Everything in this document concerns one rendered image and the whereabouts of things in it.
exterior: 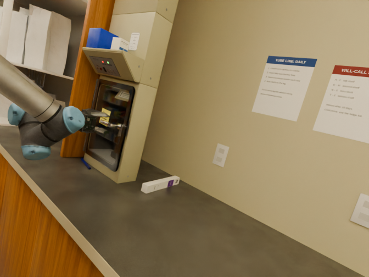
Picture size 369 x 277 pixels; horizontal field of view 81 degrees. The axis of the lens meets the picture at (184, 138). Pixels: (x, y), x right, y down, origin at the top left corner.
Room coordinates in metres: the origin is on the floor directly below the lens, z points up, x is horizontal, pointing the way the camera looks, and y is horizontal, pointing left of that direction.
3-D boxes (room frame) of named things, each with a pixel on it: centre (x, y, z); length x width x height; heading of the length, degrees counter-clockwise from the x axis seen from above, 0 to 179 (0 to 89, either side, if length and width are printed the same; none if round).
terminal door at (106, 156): (1.04, 0.39, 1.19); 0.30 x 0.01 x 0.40; 53
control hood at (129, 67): (1.01, 0.41, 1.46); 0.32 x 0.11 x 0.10; 54
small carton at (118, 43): (0.98, 0.37, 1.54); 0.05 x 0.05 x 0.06; 62
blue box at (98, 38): (1.06, 0.49, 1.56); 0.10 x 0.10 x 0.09; 54
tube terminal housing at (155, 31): (1.15, 0.31, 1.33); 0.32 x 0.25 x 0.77; 54
